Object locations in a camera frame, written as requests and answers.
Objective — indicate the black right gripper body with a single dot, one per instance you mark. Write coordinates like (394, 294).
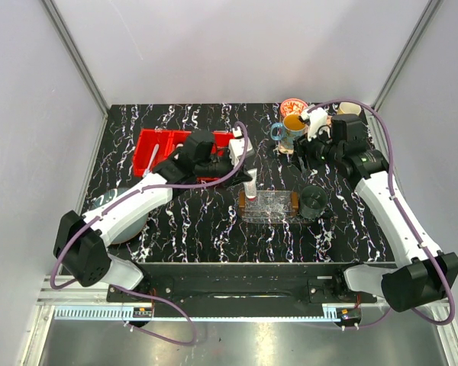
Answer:
(317, 152)

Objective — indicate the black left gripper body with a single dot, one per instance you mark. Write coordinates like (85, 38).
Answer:
(215, 167)

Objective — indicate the white toothpaste tube red cap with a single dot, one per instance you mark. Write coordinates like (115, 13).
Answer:
(250, 189)

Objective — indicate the dark grey mug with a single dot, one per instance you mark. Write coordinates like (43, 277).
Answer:
(312, 202)

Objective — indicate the white toothbrush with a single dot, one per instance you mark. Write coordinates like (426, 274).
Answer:
(152, 158)

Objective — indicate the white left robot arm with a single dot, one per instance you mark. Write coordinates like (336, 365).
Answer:
(82, 240)

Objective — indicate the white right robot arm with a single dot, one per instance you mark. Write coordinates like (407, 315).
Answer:
(424, 273)

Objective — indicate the red bin with toothpaste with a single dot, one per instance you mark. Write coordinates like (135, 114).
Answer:
(178, 137)

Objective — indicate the red bin with mug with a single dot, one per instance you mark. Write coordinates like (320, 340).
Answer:
(221, 140)

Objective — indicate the floral placemat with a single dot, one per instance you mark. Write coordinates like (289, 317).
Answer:
(291, 128)

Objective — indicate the blue floral mug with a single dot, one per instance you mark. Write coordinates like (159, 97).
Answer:
(286, 132)

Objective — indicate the red patterned bowl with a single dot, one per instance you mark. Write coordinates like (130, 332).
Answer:
(292, 106)

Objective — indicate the yellow mug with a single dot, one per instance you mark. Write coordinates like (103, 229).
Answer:
(346, 107)

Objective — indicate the blue-grey ceramic plate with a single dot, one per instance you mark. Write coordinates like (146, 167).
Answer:
(123, 214)

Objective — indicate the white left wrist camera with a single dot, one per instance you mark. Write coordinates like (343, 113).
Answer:
(236, 147)

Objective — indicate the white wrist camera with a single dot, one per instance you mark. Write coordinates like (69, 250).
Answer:
(314, 120)
(236, 147)

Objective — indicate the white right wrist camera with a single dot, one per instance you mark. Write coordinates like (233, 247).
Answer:
(314, 120)

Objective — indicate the clear glass tray wooden handles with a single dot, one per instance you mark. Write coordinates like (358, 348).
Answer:
(273, 207)

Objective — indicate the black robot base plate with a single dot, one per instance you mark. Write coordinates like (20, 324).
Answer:
(178, 289)

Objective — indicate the aluminium frame rail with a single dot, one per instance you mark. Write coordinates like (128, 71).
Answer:
(101, 302)

